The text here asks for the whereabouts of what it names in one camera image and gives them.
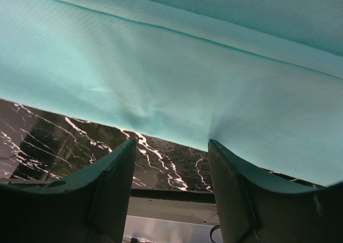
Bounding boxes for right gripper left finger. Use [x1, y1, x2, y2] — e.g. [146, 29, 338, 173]
[1, 140, 136, 242]

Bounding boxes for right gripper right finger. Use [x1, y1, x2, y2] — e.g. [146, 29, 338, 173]
[208, 140, 342, 242]

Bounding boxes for teal t shirt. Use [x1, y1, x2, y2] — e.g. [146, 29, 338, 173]
[1, 0, 342, 185]

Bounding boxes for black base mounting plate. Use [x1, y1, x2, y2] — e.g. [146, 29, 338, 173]
[128, 188, 219, 225]

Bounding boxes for black marble pattern mat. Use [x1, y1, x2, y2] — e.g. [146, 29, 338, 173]
[0, 98, 322, 193]

